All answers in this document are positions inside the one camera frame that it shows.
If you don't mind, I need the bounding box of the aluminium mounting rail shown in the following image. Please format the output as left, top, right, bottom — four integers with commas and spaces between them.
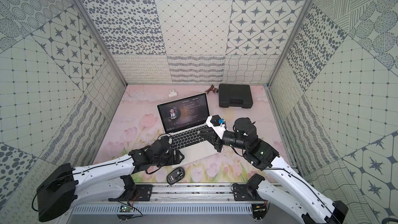
70, 179, 234, 208

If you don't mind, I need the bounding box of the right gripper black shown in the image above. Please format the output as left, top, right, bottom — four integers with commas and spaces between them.
199, 127, 248, 153

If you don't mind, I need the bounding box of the silver laptop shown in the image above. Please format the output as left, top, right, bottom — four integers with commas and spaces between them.
157, 92, 217, 168

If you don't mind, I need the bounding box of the small white clip object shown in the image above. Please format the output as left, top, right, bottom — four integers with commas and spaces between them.
169, 89, 178, 98

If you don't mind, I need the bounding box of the black plastic tool case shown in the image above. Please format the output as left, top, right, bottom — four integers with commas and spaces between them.
218, 84, 253, 109

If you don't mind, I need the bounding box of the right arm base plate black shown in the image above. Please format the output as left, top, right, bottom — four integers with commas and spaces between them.
230, 183, 271, 202

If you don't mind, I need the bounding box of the small red brown object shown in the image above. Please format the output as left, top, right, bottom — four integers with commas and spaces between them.
205, 85, 219, 94

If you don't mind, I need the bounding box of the black wireless mouse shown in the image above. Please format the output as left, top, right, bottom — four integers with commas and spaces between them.
166, 167, 186, 185

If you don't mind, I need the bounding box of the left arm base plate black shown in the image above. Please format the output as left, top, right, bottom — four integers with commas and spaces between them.
108, 184, 153, 202

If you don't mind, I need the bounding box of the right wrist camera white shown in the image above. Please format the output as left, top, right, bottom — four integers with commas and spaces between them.
206, 115, 227, 139

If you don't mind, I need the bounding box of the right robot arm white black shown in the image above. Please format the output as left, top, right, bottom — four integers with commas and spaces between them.
198, 115, 349, 224

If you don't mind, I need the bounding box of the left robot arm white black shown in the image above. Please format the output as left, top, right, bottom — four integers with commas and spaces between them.
32, 136, 184, 223

